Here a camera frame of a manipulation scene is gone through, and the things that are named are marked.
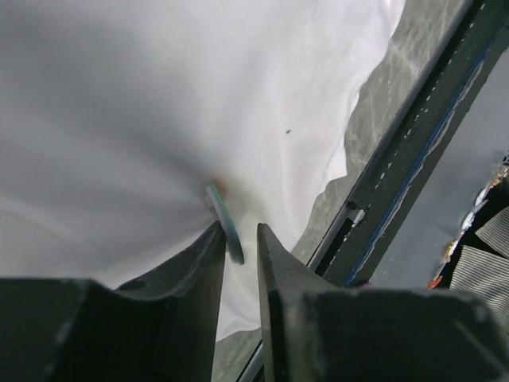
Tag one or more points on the round green brooch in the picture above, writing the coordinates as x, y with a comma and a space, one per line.
219, 208

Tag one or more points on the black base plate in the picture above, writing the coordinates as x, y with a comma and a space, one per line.
416, 160

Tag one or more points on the white garment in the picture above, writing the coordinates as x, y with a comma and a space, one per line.
116, 115

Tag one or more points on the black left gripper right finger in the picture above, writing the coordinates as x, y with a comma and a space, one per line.
314, 331

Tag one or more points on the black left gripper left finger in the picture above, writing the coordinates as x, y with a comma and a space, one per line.
160, 326

